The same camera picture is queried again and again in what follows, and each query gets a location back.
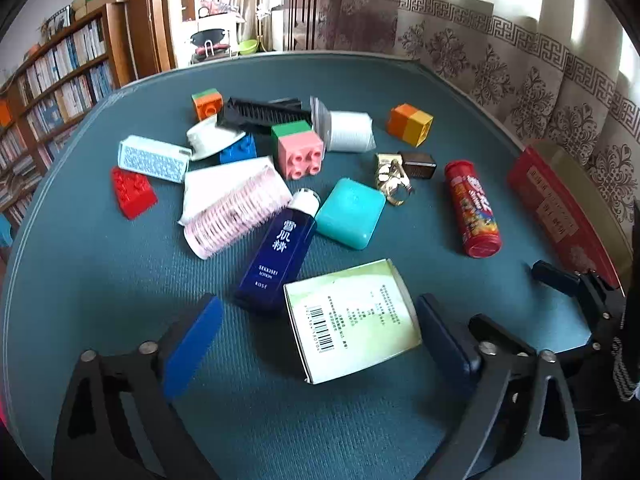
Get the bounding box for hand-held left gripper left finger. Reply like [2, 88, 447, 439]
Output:
[52, 294, 224, 480]

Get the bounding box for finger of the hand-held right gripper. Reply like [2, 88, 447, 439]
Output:
[531, 259, 627, 353]

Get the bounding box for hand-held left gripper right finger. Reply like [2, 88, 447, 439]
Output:
[417, 294, 581, 480]

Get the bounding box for red storage box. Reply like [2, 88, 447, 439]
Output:
[506, 140, 633, 293]

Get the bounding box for teal soap box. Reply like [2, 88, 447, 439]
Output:
[315, 177, 387, 251]

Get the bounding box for red toy brick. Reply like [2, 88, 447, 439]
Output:
[110, 166, 158, 221]

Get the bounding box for white round plastic lid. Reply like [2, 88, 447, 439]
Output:
[186, 115, 247, 161]

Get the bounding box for teal cloth-covered desktop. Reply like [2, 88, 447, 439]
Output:
[0, 50, 631, 480]

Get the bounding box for green and white carton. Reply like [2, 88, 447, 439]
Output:
[283, 259, 423, 385]

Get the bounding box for red cylindrical can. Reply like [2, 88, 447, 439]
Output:
[444, 160, 502, 259]

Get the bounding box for dark blue lotion bottle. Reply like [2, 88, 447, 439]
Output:
[234, 188, 321, 317]

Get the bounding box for pink hair comb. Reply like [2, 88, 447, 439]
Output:
[184, 167, 292, 261]

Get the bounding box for white flat pouch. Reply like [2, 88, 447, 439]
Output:
[178, 156, 276, 226]

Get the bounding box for gold metal clip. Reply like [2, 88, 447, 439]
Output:
[375, 152, 416, 207]

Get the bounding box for dark brown small box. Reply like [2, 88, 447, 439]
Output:
[397, 151, 437, 180]

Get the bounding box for white and blue patterned box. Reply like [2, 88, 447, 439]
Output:
[118, 135, 192, 184]

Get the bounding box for blue toy brick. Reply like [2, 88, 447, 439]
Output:
[219, 134, 257, 165]

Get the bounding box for orange and yellow toy brick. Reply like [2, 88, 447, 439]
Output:
[386, 103, 434, 148]

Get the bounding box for green and pink toy brick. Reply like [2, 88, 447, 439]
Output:
[271, 121, 326, 181]

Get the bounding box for white cotton pads packet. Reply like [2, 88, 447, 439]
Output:
[310, 96, 376, 153]

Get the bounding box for black ribbed comb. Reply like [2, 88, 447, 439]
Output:
[217, 97, 313, 136]

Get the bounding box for orange and green toy brick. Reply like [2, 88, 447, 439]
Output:
[191, 89, 224, 122]

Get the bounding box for patterned beige curtain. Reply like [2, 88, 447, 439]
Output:
[320, 0, 640, 261]

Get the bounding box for rows of books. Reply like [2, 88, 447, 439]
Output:
[0, 17, 113, 211]

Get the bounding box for black wok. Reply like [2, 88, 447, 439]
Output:
[190, 30, 227, 48]

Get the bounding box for large wooden bookshelf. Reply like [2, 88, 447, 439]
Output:
[0, 2, 132, 231]

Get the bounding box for white drying rack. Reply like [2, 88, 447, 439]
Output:
[239, 0, 282, 52]

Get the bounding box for brown wooden door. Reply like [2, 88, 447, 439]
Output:
[287, 0, 326, 53]

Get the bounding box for tan cardboard box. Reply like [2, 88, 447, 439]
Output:
[85, 0, 126, 15]

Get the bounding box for wooden door frame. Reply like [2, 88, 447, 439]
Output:
[125, 0, 178, 81]

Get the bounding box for picture frame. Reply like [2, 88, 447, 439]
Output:
[47, 7, 72, 32]

